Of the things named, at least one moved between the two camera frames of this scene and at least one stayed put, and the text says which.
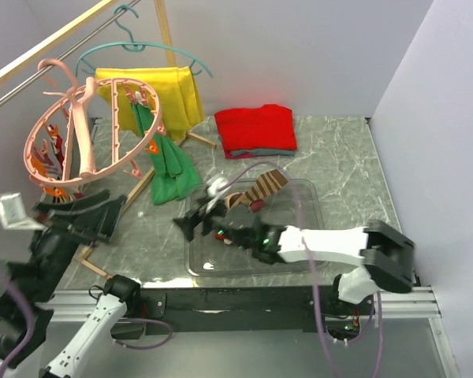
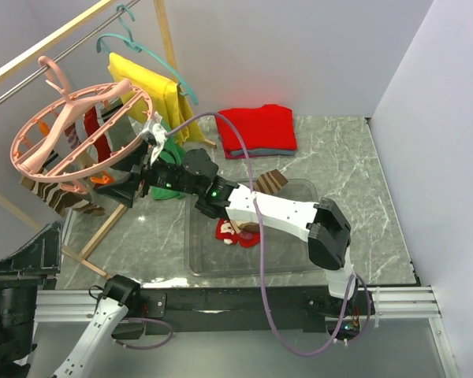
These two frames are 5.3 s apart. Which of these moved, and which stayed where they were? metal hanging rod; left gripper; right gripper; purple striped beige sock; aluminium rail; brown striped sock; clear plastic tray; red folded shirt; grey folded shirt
Moved: purple striped beige sock; left gripper; right gripper
Stayed: grey folded shirt; brown striped sock; aluminium rail; red folded shirt; metal hanging rod; clear plastic tray
